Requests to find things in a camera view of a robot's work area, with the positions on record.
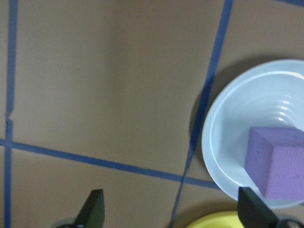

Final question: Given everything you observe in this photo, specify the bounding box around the purple foam block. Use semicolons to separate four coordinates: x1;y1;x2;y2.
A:
244;127;304;201

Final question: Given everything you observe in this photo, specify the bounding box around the yellow plastic plate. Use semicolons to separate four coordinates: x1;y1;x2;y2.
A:
189;210;243;228

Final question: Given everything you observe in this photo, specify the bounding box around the white plastic bowl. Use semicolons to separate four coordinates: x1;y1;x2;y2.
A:
201;59;304;210

